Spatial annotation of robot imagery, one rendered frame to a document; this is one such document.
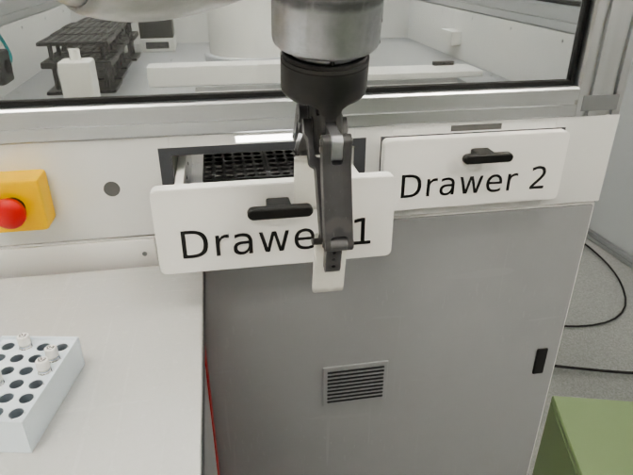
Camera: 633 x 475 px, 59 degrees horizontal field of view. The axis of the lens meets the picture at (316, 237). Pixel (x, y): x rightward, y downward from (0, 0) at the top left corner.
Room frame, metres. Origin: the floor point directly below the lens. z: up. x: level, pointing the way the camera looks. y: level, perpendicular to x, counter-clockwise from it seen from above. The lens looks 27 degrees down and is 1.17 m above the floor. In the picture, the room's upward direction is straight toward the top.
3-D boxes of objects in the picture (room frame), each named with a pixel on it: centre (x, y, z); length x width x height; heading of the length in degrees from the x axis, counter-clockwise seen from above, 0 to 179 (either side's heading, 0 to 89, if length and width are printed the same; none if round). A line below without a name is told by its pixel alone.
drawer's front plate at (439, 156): (0.80, -0.24, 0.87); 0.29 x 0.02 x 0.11; 100
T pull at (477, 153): (0.77, -0.24, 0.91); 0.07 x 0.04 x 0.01; 100
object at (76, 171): (1.23, 0.12, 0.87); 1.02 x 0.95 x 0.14; 100
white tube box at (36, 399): (0.43, 0.30, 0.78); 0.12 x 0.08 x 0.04; 179
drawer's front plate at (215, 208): (0.61, 0.05, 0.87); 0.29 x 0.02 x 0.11; 100
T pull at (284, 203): (0.59, 0.04, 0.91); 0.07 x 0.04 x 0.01; 100
